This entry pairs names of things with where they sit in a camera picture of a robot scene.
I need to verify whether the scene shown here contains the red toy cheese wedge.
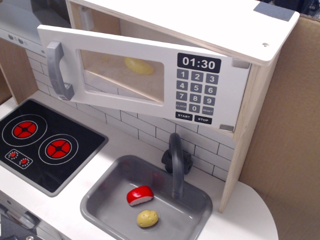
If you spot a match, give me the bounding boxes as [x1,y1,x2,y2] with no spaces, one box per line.
[126,185,154,206]

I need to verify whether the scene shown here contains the yellow toy potato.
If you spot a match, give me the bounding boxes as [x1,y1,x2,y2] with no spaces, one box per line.
[136,209,159,228]

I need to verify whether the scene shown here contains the black toy stove top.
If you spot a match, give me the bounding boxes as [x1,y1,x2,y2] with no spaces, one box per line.
[0,99,108,197]

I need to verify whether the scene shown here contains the silver oven handle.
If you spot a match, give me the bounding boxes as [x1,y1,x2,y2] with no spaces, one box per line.
[0,203,40,234]

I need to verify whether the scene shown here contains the white wooden microwave cabinet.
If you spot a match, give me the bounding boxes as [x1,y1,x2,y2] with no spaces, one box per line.
[66,0,299,212]

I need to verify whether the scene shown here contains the brown cardboard panel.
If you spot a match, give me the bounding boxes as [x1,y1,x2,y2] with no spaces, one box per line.
[240,15,320,240]

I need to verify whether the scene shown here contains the grey microwave door handle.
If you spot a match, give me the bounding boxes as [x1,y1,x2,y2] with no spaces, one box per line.
[46,41,75,101]

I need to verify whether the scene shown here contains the grey toy sink basin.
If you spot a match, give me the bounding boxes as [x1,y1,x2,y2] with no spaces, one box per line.
[80,155,213,240]

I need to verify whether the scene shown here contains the yellow toy banana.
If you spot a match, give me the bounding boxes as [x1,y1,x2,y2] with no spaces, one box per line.
[124,57,154,75]

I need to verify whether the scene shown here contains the white toy microwave door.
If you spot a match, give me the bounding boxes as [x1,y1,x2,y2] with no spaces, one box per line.
[37,25,251,132]

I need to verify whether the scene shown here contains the grey toy faucet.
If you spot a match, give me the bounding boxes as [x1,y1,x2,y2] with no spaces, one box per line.
[161,133,193,200]

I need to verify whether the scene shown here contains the grey tape patch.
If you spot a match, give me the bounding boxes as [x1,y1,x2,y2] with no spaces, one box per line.
[253,2,295,22]

